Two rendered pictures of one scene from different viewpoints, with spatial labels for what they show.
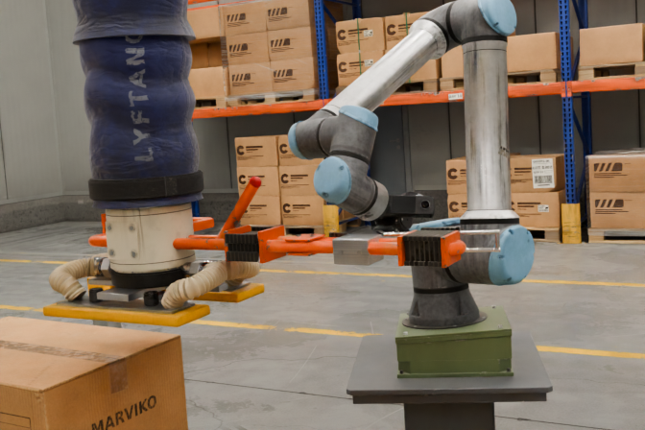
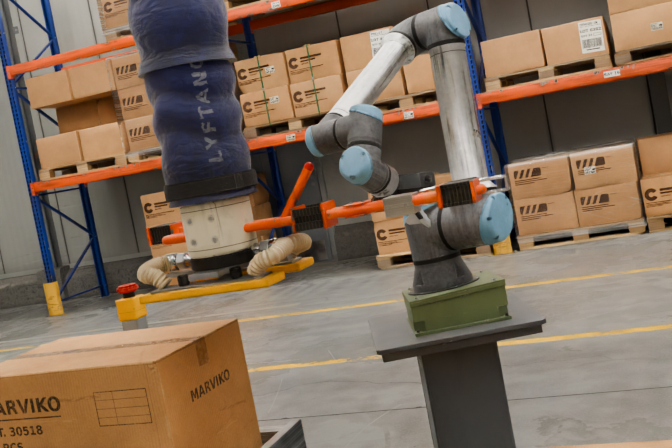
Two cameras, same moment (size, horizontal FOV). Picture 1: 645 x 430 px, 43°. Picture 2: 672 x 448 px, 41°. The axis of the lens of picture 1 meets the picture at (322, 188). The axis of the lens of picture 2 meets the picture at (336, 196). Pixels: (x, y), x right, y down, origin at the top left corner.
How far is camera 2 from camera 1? 0.70 m
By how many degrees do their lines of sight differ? 9
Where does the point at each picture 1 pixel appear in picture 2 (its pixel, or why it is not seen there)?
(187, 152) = (245, 152)
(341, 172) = (363, 157)
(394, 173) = not seen: hidden behind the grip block
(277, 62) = not seen: hidden behind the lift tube
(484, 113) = (456, 103)
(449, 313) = (449, 276)
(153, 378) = (224, 354)
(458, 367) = (465, 318)
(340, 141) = (356, 133)
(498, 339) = (495, 289)
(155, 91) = (217, 105)
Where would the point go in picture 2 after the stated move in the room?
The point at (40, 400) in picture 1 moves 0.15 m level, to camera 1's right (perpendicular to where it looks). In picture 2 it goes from (155, 370) to (220, 355)
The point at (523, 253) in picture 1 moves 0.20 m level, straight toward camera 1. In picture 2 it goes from (505, 215) to (512, 221)
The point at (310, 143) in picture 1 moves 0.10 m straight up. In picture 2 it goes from (327, 140) to (320, 104)
